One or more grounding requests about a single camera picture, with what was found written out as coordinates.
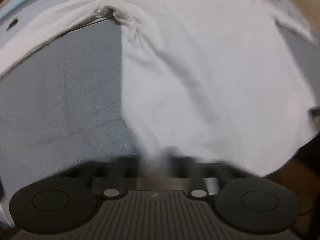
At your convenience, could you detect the white long-sleeve shirt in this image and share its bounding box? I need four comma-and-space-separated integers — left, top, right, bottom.
0, 0, 320, 196

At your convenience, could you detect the grey printed bed sheet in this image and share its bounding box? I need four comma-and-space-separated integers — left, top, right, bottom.
0, 0, 320, 205

